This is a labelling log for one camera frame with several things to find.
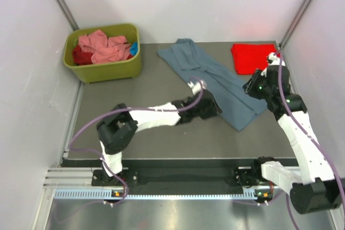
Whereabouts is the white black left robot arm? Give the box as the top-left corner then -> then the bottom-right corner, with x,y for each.
96,80 -> 222,185

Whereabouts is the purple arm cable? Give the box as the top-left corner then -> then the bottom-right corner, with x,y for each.
234,50 -> 345,230
52,76 -> 208,224

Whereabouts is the aluminium extrusion rail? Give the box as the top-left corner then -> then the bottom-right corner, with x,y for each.
43,168 -> 123,189

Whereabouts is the folded red t-shirt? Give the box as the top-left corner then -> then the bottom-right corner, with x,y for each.
231,43 -> 277,75

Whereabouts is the olive green plastic bin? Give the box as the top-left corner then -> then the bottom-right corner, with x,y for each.
63,23 -> 142,83

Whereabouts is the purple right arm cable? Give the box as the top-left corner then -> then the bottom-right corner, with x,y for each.
234,50 -> 345,230

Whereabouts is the pink t-shirt in bin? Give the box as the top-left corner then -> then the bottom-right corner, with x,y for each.
78,30 -> 134,65

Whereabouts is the dark red t-shirt in bin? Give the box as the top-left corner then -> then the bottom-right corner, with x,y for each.
72,45 -> 93,66

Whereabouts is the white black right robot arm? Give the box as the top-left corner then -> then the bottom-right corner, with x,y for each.
243,52 -> 344,214

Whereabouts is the white slotted cable duct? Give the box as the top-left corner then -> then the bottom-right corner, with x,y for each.
53,189 -> 273,200

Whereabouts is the bright blue t-shirt in bin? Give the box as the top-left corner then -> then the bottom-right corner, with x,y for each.
130,42 -> 139,56

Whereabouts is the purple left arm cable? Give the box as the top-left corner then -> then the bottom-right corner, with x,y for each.
52,76 -> 208,224

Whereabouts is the blue-grey t-shirt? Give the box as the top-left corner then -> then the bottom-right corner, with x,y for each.
157,39 -> 267,131

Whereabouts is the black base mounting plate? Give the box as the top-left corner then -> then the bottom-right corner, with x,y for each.
91,157 -> 273,193

